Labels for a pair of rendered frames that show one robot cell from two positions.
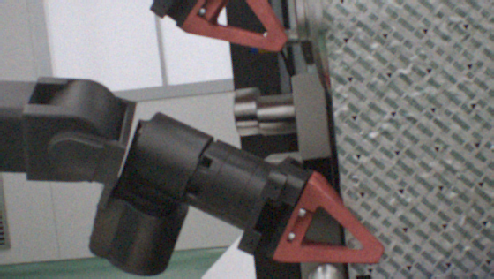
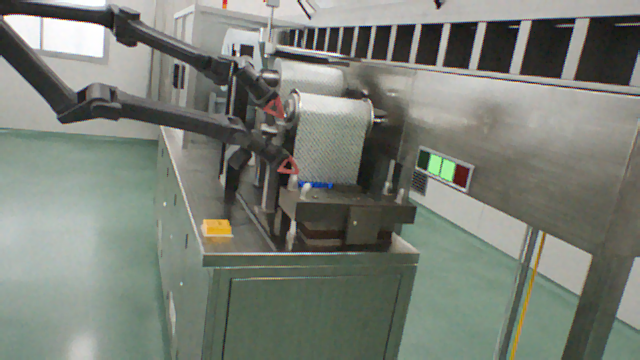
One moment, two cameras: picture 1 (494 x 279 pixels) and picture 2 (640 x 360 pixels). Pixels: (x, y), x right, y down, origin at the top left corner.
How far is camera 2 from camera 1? 0.86 m
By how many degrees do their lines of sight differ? 33
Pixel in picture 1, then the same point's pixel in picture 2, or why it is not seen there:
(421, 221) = (308, 166)
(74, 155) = (241, 139)
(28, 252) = not seen: outside the picture
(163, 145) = (257, 139)
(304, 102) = (280, 131)
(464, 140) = (322, 149)
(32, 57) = not seen: outside the picture
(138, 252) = (240, 163)
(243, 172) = (274, 149)
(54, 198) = not seen: outside the picture
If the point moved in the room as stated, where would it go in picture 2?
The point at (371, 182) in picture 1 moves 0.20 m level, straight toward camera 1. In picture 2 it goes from (300, 155) to (327, 172)
